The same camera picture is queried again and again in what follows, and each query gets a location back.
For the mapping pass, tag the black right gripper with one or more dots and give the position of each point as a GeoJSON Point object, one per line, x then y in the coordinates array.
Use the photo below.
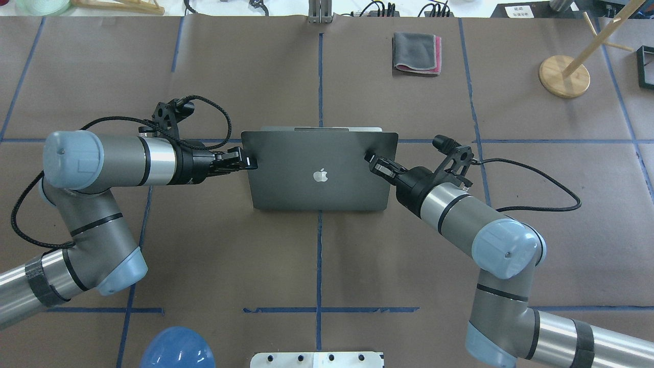
{"type": "Point", "coordinates": [415, 186]}

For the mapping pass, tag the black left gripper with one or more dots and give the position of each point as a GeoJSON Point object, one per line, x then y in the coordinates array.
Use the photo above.
{"type": "Point", "coordinates": [195, 166]}

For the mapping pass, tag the grey laptop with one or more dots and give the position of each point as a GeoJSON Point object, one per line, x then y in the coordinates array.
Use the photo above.
{"type": "Point", "coordinates": [318, 169]}

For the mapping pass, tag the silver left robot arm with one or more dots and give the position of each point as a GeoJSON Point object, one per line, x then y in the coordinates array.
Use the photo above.
{"type": "Point", "coordinates": [79, 170]}

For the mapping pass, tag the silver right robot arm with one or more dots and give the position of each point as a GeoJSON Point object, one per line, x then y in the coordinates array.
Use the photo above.
{"type": "Point", "coordinates": [503, 328]}

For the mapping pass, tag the grey and pink folded cloth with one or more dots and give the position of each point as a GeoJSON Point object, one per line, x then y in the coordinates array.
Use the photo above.
{"type": "Point", "coordinates": [418, 53]}

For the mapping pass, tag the round wooden stand base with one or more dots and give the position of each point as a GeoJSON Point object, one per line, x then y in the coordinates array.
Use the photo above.
{"type": "Point", "coordinates": [567, 77]}

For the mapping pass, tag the blue desk lamp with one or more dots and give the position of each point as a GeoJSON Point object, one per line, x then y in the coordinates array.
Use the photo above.
{"type": "Point", "coordinates": [178, 347]}

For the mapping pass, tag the white paper label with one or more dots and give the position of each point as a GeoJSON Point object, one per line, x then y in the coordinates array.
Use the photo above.
{"type": "Point", "coordinates": [519, 11]}

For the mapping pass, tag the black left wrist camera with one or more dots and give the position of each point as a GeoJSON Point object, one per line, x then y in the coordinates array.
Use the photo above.
{"type": "Point", "coordinates": [165, 119]}

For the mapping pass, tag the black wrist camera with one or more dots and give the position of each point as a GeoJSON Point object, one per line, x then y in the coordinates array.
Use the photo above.
{"type": "Point", "coordinates": [165, 119]}
{"type": "Point", "coordinates": [454, 167]}

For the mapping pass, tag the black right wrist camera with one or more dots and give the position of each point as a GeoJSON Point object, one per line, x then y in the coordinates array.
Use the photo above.
{"type": "Point", "coordinates": [454, 167]}

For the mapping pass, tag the grey metal bracket post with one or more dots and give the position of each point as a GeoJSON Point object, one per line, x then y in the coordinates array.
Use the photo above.
{"type": "Point", "coordinates": [320, 12]}

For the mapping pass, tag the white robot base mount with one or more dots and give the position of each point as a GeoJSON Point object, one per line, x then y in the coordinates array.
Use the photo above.
{"type": "Point", "coordinates": [318, 359]}

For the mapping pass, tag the black square frame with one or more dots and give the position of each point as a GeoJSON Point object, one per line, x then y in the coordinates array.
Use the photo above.
{"type": "Point", "coordinates": [644, 67]}

